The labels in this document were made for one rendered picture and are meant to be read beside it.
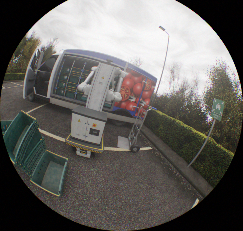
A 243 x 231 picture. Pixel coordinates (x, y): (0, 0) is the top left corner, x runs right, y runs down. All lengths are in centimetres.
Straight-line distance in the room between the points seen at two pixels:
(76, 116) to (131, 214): 165
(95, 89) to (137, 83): 179
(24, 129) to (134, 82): 314
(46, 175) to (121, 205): 109
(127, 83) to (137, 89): 43
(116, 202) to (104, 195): 20
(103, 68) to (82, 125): 107
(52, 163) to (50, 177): 25
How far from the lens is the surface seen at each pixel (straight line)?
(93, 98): 145
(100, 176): 138
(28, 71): 313
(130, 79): 270
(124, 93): 262
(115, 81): 271
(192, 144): 287
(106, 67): 149
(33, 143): 115
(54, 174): 140
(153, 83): 325
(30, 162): 118
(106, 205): 127
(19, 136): 140
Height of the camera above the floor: 125
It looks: 11 degrees down
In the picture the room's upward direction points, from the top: 19 degrees clockwise
